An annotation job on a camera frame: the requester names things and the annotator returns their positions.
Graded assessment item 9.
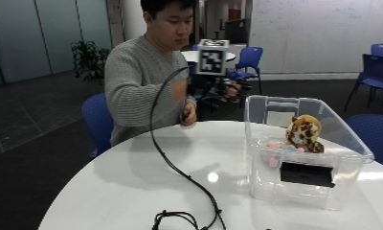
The white cube with black markers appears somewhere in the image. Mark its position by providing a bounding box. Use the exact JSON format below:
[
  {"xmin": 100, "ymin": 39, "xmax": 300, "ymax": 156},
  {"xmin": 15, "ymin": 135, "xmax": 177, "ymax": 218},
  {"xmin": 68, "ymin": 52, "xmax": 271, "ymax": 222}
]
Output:
[{"xmin": 194, "ymin": 38, "xmax": 231, "ymax": 78}]

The round white table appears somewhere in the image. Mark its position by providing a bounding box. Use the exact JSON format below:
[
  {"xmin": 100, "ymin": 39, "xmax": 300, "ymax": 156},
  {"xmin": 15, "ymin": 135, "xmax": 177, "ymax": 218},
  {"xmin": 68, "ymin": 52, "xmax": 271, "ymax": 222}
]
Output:
[{"xmin": 179, "ymin": 50, "xmax": 238, "ymax": 64}]

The person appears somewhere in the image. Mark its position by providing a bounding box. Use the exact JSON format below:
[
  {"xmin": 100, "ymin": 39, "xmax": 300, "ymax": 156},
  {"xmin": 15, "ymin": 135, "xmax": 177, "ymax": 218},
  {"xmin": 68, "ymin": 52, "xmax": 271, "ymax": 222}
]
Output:
[{"xmin": 104, "ymin": 0, "xmax": 199, "ymax": 148}]

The dark cabinet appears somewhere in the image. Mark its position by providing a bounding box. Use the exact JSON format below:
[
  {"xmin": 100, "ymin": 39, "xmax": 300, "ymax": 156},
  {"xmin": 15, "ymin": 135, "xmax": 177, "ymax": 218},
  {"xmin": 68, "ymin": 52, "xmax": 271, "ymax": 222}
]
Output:
[{"xmin": 223, "ymin": 18, "xmax": 248, "ymax": 45}]

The spotted brown plush toy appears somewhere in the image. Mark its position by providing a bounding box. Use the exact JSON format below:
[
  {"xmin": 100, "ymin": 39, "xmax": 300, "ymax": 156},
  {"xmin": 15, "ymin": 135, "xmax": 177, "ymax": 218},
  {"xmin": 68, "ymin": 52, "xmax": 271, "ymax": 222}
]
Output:
[{"xmin": 283, "ymin": 114, "xmax": 327, "ymax": 154}]

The pink and blue soft toy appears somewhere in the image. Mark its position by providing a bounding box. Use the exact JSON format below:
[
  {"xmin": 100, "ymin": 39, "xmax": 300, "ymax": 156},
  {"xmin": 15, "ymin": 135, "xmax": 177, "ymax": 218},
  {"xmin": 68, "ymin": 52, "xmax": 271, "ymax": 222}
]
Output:
[{"xmin": 264, "ymin": 141, "xmax": 306, "ymax": 169}]

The green potted plant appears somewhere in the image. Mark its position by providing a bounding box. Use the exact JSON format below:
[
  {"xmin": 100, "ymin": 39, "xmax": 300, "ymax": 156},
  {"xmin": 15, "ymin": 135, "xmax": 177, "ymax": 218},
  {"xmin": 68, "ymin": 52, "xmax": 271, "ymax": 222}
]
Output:
[{"xmin": 69, "ymin": 39, "xmax": 112, "ymax": 86}]

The clear plastic storage bin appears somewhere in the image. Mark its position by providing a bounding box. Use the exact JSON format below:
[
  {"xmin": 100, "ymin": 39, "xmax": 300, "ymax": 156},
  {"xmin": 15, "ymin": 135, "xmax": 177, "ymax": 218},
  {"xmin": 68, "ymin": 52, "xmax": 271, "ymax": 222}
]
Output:
[{"xmin": 243, "ymin": 94, "xmax": 376, "ymax": 212}]

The black cable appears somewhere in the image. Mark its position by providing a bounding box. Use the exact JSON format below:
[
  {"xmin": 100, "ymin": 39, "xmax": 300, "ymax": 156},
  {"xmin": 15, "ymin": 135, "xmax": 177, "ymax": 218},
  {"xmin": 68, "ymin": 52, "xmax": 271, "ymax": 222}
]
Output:
[{"xmin": 148, "ymin": 65, "xmax": 227, "ymax": 230}]

